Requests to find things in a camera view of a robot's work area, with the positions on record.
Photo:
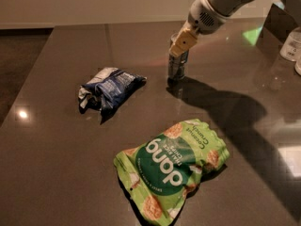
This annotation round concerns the silver redbull can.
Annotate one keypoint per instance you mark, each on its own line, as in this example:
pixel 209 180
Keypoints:
pixel 176 62

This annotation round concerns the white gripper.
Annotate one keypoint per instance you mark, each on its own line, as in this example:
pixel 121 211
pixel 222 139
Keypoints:
pixel 204 22

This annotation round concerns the dark box in corner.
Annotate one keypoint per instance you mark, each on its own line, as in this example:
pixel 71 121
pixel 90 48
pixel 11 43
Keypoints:
pixel 276 27

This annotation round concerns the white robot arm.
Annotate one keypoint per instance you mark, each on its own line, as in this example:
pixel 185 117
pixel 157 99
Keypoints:
pixel 292 6

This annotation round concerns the clear plastic bottle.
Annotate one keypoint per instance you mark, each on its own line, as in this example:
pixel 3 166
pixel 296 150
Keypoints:
pixel 291 49

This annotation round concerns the crumpled blue chip bag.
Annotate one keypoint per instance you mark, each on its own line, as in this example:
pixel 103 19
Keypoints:
pixel 108 90

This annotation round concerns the green dang rice chips bag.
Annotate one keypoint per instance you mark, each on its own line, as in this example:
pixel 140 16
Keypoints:
pixel 159 174

